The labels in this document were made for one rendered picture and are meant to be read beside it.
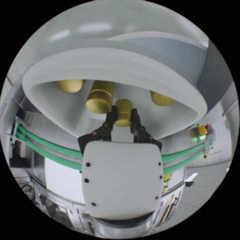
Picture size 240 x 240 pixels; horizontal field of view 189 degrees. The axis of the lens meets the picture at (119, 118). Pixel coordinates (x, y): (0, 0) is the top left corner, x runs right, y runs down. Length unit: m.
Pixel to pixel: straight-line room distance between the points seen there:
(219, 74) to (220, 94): 0.03
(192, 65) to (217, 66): 0.05
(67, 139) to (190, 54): 0.42
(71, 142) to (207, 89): 0.42
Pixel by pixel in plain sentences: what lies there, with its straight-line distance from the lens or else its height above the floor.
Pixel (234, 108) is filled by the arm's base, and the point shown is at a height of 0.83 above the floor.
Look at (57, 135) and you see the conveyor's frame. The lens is 0.36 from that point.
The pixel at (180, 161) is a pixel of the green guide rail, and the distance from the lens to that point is 0.39.
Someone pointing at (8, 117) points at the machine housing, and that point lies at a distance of 0.74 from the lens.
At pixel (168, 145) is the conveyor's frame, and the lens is 0.28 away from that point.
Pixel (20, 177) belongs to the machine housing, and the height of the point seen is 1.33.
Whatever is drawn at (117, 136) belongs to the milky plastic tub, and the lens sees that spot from 0.22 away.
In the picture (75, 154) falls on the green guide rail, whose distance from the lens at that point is 0.33.
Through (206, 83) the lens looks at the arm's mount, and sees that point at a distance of 0.19.
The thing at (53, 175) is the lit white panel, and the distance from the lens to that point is 0.65.
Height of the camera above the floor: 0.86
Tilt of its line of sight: 26 degrees down
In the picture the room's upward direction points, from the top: 177 degrees counter-clockwise
